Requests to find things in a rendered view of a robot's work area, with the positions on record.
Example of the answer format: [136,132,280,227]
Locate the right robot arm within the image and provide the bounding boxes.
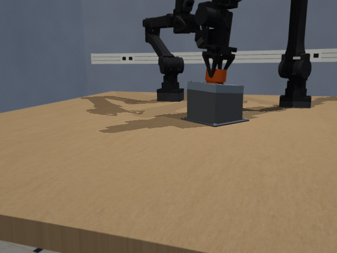
[143,0,195,93]

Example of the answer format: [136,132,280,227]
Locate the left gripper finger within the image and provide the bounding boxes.
[202,53,220,77]
[217,55,235,70]

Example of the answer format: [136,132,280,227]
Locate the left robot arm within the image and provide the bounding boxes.
[195,0,312,102]

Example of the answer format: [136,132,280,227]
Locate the light blue metal plate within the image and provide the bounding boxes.
[187,82,244,93]

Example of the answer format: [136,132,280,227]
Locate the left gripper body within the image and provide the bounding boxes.
[202,28,237,56]

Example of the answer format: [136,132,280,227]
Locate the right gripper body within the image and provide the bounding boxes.
[179,16,201,34]

